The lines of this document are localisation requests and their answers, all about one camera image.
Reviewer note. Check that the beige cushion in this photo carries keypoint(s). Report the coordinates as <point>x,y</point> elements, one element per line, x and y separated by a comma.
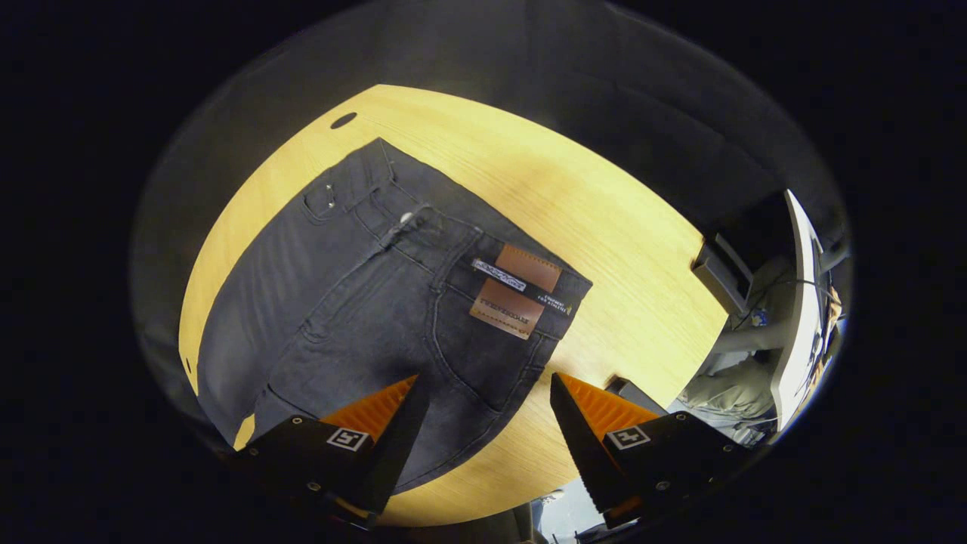
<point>729,389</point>

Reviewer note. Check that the black jeans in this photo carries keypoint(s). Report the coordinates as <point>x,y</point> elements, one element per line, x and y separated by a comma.
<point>363,317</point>

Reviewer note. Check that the white monitor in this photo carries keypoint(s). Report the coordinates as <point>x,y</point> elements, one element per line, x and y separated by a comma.
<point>797,317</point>

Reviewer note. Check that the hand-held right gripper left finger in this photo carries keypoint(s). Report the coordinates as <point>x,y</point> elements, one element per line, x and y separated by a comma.
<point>396,453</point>

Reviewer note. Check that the black box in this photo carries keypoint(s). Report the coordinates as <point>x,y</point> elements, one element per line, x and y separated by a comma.
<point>721,272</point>

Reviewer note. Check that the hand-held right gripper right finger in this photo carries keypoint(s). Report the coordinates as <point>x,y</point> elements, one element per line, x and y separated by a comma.
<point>585,453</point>

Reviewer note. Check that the small dark block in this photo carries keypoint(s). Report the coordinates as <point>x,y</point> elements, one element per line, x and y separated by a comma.
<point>634,393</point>

